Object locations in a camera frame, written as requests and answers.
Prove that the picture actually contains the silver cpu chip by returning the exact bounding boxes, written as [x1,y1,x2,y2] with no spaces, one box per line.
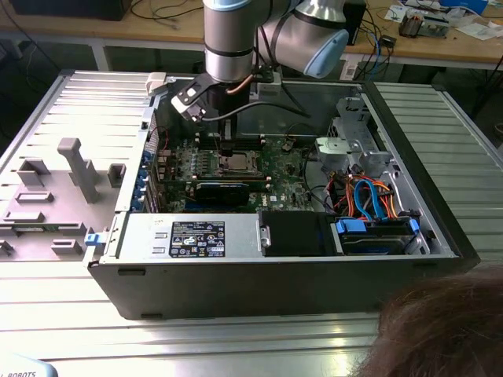
[226,154,253,170]

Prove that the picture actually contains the metal socket cover frame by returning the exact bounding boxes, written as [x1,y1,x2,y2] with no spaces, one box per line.
[218,150,263,177]

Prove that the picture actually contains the cpu socket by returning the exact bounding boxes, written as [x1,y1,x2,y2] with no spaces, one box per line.
[217,150,263,177]

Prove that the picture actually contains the cpu heatsink cooler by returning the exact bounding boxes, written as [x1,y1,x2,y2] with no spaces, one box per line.
[398,13,424,39]

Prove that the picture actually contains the black case fan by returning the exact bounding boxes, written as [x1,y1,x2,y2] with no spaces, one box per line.
[178,117,202,138]

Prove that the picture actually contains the beige case latch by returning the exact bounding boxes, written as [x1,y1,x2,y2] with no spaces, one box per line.
[145,72,171,98]

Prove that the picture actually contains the black graphics card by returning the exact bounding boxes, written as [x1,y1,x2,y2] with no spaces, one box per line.
[194,181,252,208]

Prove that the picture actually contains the green motherboard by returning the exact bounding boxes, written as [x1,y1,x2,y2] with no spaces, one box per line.
[156,135,318,215]

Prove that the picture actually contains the silver metal drive cage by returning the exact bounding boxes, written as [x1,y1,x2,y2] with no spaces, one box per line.
[328,96,380,152]

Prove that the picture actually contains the upright black box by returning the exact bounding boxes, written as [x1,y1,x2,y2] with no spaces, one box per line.
[347,0,367,47]

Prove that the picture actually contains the silver power supply unit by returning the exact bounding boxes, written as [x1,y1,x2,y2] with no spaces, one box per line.
[100,213,261,263]

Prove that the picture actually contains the wide black box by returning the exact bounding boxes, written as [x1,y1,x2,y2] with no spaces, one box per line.
[9,0,133,21]

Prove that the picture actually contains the blue case latch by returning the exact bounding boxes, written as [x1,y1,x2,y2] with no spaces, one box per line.
[83,232,108,249]

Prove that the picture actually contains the black open pc case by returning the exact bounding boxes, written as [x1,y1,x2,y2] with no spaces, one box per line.
[84,71,482,322]

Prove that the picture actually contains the grey parts rack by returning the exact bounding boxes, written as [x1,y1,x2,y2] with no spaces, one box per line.
[0,137,127,263]

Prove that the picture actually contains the hard disk blue carrier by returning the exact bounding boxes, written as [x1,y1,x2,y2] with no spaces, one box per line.
[332,218,418,257]

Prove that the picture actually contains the wooden desk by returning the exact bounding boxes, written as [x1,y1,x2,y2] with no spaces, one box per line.
[0,0,503,72]

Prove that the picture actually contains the grey metal drive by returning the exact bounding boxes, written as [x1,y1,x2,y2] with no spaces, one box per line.
[422,14,451,40]

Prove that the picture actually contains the blue cardboard box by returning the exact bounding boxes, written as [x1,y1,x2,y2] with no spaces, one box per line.
[439,0,489,13]

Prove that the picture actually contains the white paper sheets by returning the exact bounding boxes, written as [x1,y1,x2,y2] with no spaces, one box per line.
[455,21,499,41]

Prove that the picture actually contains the brown-haired person head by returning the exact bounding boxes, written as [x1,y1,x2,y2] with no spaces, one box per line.
[355,270,503,377]

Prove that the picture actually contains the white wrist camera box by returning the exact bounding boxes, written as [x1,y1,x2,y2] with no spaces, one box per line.
[170,76,208,123]

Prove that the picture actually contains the grey wrist camera housing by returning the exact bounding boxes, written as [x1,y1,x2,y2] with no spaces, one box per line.
[257,80,283,104]

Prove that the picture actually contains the black camera cable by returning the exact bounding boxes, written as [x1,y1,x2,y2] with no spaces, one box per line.
[200,101,312,122]

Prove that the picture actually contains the silver metal bracket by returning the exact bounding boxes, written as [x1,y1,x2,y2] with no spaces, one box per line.
[315,136,394,176]

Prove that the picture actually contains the orange wire bundle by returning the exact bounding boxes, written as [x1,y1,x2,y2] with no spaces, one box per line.
[371,179,398,219]
[329,176,357,215]

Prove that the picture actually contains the blue wire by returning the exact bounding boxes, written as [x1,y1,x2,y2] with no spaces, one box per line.
[352,178,374,221]
[363,176,390,221]

